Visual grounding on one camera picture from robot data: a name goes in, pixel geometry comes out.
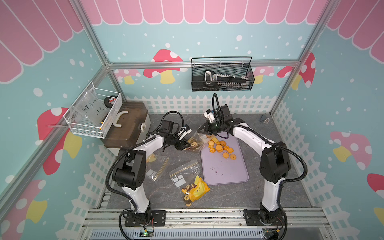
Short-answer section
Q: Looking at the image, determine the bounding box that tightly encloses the lilac plastic tray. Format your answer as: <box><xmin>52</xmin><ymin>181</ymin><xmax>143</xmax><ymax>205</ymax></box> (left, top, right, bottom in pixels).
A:
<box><xmin>201</xmin><ymin>134</ymin><xmax>249</xmax><ymax>185</ymax></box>

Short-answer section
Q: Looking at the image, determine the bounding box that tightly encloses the black mesh wall basket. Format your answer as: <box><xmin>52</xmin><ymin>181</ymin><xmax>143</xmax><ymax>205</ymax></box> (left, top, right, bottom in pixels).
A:
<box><xmin>191</xmin><ymin>57</ymin><xmax>255</xmax><ymax>92</ymax></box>

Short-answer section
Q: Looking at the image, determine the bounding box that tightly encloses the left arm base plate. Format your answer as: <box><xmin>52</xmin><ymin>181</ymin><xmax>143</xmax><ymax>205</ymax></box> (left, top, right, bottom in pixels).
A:
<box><xmin>124</xmin><ymin>210</ymin><xmax>167</xmax><ymax>227</ymax></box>

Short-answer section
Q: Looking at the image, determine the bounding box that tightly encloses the brown lidded storage box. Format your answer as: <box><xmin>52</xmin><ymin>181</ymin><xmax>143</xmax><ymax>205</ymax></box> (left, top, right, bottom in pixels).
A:
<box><xmin>102</xmin><ymin>101</ymin><xmax>151</xmax><ymax>156</ymax></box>

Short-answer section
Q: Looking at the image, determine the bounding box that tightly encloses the white wire wall basket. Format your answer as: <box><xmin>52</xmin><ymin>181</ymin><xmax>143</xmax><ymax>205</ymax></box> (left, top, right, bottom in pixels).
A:
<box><xmin>64</xmin><ymin>82</ymin><xmax>123</xmax><ymax>139</ymax></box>

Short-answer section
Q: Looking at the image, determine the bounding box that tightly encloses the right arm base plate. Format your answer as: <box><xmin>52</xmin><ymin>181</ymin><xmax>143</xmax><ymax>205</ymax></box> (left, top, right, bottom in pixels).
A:
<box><xmin>243</xmin><ymin>209</ymin><xmax>287</xmax><ymax>227</ymax></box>

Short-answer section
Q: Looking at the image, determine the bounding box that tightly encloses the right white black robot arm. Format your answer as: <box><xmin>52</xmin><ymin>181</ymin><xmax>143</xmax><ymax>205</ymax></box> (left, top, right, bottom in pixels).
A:
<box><xmin>198</xmin><ymin>94</ymin><xmax>308</xmax><ymax>226</ymax></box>

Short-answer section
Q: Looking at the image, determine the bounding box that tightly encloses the small clear object in corner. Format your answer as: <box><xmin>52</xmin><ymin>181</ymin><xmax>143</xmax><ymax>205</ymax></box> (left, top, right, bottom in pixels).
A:
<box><xmin>260</xmin><ymin>115</ymin><xmax>270</xmax><ymax>124</ymax></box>

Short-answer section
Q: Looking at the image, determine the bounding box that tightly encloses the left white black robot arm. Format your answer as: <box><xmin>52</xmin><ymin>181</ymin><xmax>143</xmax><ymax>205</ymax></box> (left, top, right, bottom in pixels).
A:
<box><xmin>105</xmin><ymin>111</ymin><xmax>192</xmax><ymax>226</ymax></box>

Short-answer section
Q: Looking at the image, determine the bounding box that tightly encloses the socket wrench set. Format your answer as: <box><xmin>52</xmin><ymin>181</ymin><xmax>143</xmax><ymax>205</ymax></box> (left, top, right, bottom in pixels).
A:
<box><xmin>203</xmin><ymin>71</ymin><xmax>248</xmax><ymax>89</ymax></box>

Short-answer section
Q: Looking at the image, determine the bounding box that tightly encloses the black tape roll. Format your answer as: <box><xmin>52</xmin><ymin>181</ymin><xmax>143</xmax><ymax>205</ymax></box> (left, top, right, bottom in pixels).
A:
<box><xmin>104</xmin><ymin>96</ymin><xmax>117</xmax><ymax>109</ymax></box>

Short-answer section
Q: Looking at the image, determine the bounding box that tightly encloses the clear labelled plastic bag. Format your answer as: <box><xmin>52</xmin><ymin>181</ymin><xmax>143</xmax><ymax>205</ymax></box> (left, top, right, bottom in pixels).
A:
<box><xmin>72</xmin><ymin>90</ymin><xmax>106</xmax><ymax>127</ymax></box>

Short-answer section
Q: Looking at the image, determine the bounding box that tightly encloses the aluminium front rail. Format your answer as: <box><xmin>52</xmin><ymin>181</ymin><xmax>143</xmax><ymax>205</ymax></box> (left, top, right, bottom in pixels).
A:
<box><xmin>79</xmin><ymin>207</ymin><xmax>334</xmax><ymax>240</ymax></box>

